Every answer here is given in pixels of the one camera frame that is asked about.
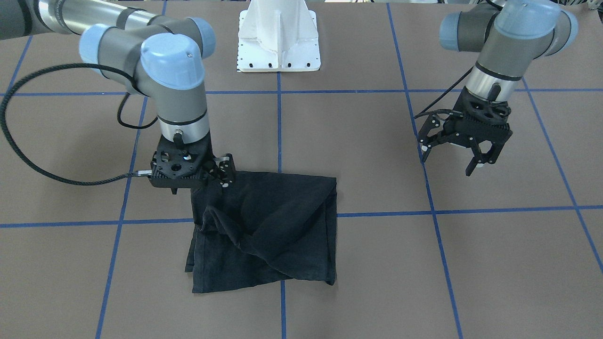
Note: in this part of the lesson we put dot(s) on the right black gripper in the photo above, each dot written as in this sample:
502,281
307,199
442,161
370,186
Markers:
210,154

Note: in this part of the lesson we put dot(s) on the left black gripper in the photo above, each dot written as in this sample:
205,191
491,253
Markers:
453,126

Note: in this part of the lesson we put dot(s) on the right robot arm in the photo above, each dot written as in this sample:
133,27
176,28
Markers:
152,55

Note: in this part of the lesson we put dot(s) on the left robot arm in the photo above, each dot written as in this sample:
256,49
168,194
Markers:
508,35

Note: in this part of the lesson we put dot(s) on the black graphic t-shirt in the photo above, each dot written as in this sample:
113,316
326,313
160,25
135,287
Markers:
263,228

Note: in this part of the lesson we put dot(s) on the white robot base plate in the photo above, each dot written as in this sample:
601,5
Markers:
278,36

